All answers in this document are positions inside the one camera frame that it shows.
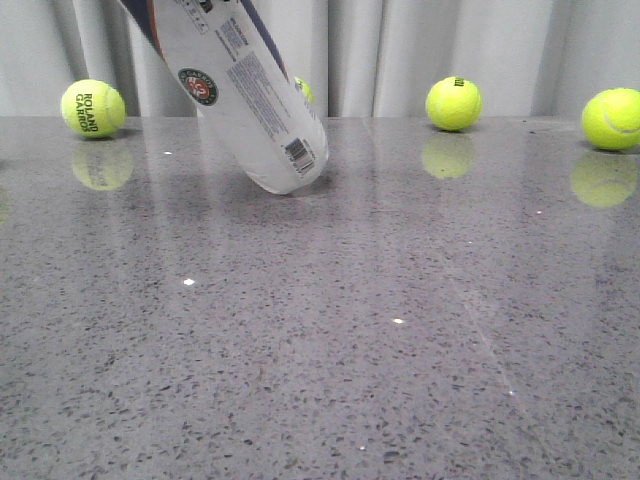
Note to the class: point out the plain yellow tennis ball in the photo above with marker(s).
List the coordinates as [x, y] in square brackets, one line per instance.
[610, 119]

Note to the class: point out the grey curtain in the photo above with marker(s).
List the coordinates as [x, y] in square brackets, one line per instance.
[361, 58]

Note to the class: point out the white blue tennis ball can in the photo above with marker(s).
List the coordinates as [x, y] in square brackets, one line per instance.
[224, 58]

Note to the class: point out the Roland Garros tennis ball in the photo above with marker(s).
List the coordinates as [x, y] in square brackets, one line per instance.
[93, 108]

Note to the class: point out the Wilson logo tennis ball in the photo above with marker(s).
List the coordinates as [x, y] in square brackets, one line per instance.
[453, 103]

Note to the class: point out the Head Team tennis ball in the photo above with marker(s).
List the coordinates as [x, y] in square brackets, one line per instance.
[304, 87]

